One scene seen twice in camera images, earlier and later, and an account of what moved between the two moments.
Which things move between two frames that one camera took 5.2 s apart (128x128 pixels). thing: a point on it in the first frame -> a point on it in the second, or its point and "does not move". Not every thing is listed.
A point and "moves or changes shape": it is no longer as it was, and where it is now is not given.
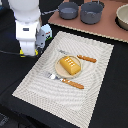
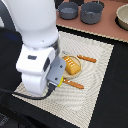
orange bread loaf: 69,65 does not move
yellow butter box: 22,54 moves or changes shape
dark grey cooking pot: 91,12 does not move
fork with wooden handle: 72,84 does not move
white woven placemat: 57,97 does not move
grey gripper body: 40,38 -> 56,71
